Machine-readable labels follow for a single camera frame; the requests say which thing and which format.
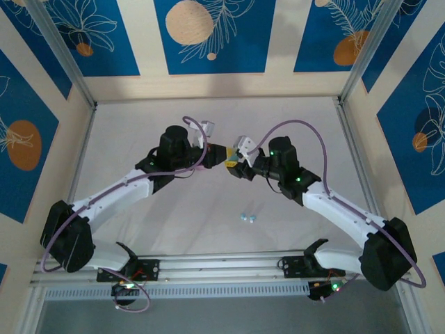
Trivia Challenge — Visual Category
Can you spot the black controller board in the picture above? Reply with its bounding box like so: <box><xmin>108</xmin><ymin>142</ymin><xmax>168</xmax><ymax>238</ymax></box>
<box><xmin>110</xmin><ymin>282</ymin><xmax>139</xmax><ymax>307</ymax></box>
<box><xmin>307</xmin><ymin>278</ymin><xmax>347</xmax><ymax>303</ymax></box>

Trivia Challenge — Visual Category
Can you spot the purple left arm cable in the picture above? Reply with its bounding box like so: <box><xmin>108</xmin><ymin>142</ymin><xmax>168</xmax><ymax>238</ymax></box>
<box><xmin>41</xmin><ymin>116</ymin><xmax>209</xmax><ymax>313</ymax></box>

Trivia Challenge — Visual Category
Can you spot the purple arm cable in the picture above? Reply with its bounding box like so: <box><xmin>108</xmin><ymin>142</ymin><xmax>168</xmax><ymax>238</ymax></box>
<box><xmin>249</xmin><ymin>120</ymin><xmax>428</xmax><ymax>303</ymax></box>
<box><xmin>41</xmin><ymin>116</ymin><xmax>209</xmax><ymax>313</ymax></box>

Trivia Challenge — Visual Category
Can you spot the thin black right gripper wire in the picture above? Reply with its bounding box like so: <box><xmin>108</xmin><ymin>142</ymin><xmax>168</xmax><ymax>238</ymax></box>
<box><xmin>264</xmin><ymin>173</ymin><xmax>285</xmax><ymax>197</ymax></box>

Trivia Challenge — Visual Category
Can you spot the thin black gripper wire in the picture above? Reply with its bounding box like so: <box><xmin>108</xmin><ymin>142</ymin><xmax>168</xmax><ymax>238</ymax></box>
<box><xmin>172</xmin><ymin>169</ymin><xmax>197</xmax><ymax>181</ymax></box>
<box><xmin>264</xmin><ymin>173</ymin><xmax>285</xmax><ymax>197</ymax></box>

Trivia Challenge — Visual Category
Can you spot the thin black left gripper wire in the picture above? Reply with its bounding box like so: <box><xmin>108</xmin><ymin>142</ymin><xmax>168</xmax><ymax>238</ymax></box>
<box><xmin>172</xmin><ymin>169</ymin><xmax>197</xmax><ymax>181</ymax></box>

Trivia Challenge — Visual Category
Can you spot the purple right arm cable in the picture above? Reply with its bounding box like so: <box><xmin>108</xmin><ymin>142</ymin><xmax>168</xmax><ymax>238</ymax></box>
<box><xmin>249</xmin><ymin>120</ymin><xmax>428</xmax><ymax>303</ymax></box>

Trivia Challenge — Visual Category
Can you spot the aluminium side rail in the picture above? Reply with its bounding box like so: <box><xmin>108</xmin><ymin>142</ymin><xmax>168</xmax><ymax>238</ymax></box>
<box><xmin>65</xmin><ymin>102</ymin><xmax>97</xmax><ymax>205</ymax></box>
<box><xmin>333</xmin><ymin>96</ymin><xmax>385</xmax><ymax>218</ymax></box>

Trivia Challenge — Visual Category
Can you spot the aluminium rail beam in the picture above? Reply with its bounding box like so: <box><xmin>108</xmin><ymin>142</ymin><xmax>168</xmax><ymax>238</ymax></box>
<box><xmin>29</xmin><ymin>247</ymin><xmax>407</xmax><ymax>289</ymax></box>

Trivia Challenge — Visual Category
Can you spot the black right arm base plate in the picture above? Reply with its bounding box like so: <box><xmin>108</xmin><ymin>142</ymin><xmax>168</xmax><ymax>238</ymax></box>
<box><xmin>280</xmin><ymin>255</ymin><xmax>346</xmax><ymax>279</ymax></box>

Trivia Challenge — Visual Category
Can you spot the grey slotted cable duct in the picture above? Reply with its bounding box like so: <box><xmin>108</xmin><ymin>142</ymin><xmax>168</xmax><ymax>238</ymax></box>
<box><xmin>44</xmin><ymin>280</ymin><xmax>311</xmax><ymax>301</ymax></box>

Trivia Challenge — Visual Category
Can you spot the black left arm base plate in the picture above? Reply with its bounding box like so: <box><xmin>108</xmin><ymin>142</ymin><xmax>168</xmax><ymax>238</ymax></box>
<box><xmin>96</xmin><ymin>257</ymin><xmax>161</xmax><ymax>283</ymax></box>

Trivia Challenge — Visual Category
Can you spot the aluminium corner post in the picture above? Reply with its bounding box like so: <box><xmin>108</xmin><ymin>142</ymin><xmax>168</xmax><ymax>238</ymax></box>
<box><xmin>339</xmin><ymin>0</ymin><xmax>398</xmax><ymax>106</ymax></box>
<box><xmin>24</xmin><ymin>0</ymin><xmax>98</xmax><ymax>109</ymax></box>

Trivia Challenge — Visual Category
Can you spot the aluminium frame leg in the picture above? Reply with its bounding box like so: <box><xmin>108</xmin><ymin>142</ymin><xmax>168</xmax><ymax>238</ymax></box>
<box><xmin>394</xmin><ymin>278</ymin><xmax>423</xmax><ymax>334</ymax></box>
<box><xmin>13</xmin><ymin>287</ymin><xmax>48</xmax><ymax>334</ymax></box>

